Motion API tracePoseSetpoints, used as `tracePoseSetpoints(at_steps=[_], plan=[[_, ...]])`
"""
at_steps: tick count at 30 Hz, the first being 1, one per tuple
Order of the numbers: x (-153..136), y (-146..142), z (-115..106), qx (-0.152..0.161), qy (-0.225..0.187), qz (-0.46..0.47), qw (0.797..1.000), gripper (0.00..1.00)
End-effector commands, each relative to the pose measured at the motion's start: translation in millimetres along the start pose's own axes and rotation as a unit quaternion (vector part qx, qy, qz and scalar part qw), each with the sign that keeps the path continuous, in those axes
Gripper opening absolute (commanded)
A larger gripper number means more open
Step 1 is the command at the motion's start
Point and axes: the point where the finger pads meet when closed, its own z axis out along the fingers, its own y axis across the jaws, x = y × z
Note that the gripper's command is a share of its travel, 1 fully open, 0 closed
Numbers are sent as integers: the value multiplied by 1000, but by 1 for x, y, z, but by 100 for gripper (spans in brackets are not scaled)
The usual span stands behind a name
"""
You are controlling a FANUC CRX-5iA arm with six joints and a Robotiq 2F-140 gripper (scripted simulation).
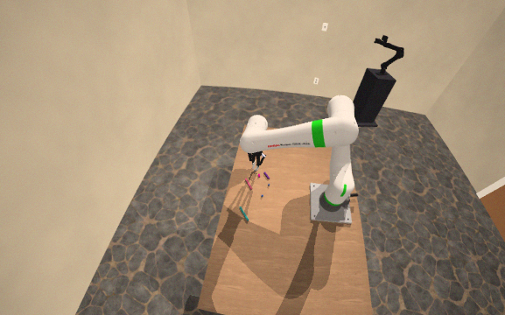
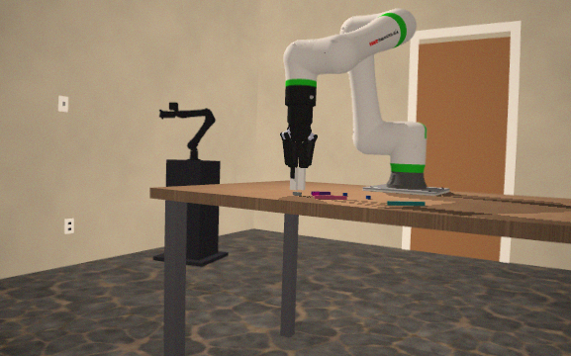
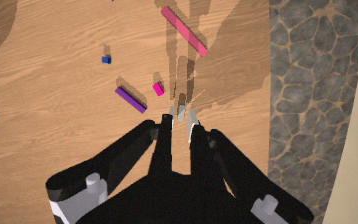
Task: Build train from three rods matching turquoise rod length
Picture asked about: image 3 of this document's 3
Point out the short magenta rod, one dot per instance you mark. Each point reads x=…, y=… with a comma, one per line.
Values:
x=158, y=89

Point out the pink flat bar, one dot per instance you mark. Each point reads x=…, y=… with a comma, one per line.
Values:
x=183, y=31

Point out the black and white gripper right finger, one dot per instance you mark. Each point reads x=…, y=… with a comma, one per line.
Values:
x=266, y=200

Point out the grey rod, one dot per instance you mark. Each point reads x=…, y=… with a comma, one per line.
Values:
x=181, y=112

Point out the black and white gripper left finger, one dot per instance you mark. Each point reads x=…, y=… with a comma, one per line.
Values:
x=77, y=190

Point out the purple rod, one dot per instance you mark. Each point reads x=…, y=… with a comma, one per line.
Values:
x=130, y=99

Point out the small blue cube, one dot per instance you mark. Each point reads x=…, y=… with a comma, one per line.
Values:
x=106, y=60

